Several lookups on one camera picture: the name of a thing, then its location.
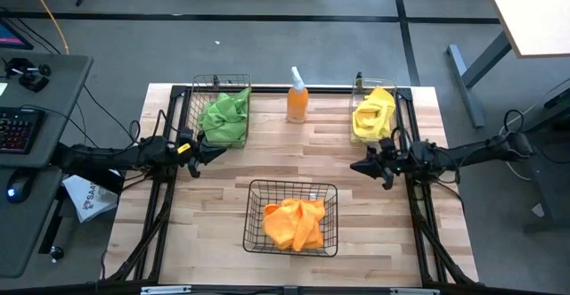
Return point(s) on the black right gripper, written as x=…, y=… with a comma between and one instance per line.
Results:
x=388, y=163

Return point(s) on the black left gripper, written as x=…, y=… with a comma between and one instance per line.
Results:
x=197, y=157

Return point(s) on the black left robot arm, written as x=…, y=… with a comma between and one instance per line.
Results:
x=124, y=154

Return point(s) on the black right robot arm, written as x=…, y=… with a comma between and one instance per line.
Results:
x=467, y=157

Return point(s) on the clear plastic bin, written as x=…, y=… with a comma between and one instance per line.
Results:
x=356, y=141

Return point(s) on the orange spray bottle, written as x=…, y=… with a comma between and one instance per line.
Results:
x=297, y=101

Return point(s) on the black support beam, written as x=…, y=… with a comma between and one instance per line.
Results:
x=107, y=182

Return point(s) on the grey table leg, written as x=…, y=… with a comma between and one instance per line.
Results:
x=465, y=85

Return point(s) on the white printed paper bag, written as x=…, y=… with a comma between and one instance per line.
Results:
x=91, y=199

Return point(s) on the grey side desk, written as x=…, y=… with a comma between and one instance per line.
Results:
x=53, y=90

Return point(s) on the white floor marker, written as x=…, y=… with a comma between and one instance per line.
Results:
x=538, y=210

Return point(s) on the dark grey equipment desk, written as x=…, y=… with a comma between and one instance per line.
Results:
x=552, y=174

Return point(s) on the black round knob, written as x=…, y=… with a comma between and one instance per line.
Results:
x=56, y=253

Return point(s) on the black backlit keyboard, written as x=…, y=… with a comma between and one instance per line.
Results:
x=18, y=130

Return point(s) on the black computer mouse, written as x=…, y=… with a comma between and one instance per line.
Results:
x=18, y=186

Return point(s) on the white table top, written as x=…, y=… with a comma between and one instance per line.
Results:
x=534, y=10

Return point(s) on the computer monitor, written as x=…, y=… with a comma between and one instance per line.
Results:
x=11, y=36

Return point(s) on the black metal table frame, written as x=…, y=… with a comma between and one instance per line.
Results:
x=180, y=103

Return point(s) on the silver metal bracket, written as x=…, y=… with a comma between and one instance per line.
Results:
x=414, y=292
x=165, y=290

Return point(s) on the black desk bracket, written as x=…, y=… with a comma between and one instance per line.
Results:
x=51, y=228

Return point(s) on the black camera clamp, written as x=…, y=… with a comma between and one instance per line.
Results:
x=31, y=79

